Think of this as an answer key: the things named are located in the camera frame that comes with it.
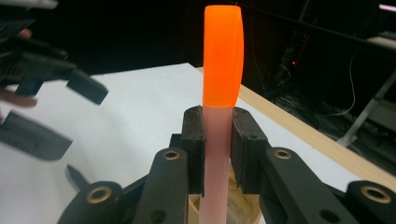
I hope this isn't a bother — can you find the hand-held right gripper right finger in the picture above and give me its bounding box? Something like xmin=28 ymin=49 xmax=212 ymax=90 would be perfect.
xmin=230 ymin=106 xmax=360 ymax=224

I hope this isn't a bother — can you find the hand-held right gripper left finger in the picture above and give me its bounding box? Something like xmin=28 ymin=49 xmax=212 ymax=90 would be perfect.
xmin=132 ymin=105 xmax=207 ymax=224

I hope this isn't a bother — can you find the orange highlighter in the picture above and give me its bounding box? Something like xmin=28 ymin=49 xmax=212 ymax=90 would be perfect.
xmin=198 ymin=4 xmax=245 ymax=224

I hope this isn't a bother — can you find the wooden table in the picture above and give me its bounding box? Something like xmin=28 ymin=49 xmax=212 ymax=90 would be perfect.
xmin=196 ymin=65 xmax=396 ymax=193

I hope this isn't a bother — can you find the desk with white metal legs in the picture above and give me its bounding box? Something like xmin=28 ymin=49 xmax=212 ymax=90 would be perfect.
xmin=336 ymin=3 xmax=396 ymax=147

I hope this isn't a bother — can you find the bundle of black floor cables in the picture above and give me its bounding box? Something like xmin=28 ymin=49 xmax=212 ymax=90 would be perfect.
xmin=269 ymin=46 xmax=344 ymax=125

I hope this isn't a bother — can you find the white floor cable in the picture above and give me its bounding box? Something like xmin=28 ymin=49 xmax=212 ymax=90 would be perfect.
xmin=322 ymin=50 xmax=359 ymax=118

